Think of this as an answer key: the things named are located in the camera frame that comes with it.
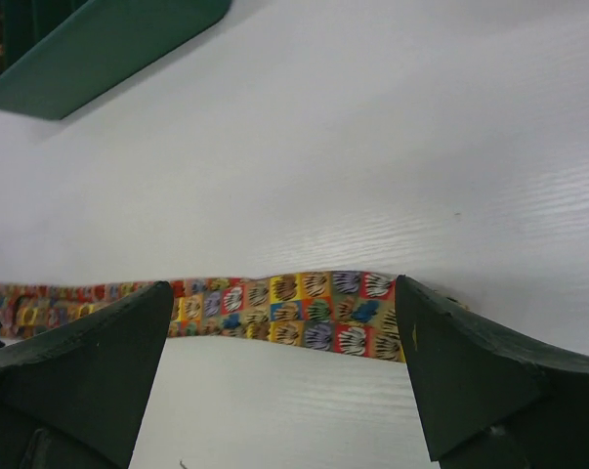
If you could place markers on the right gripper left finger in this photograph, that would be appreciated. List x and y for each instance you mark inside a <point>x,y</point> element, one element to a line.
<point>75,396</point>

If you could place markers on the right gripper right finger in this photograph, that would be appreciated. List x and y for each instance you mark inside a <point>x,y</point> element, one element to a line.
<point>487,395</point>

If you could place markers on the colourful squares patterned tie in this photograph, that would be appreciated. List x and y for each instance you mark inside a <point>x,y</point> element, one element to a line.
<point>345,312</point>

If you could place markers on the green divided organizer tray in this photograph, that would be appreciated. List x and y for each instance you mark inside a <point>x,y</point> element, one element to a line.
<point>61,55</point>

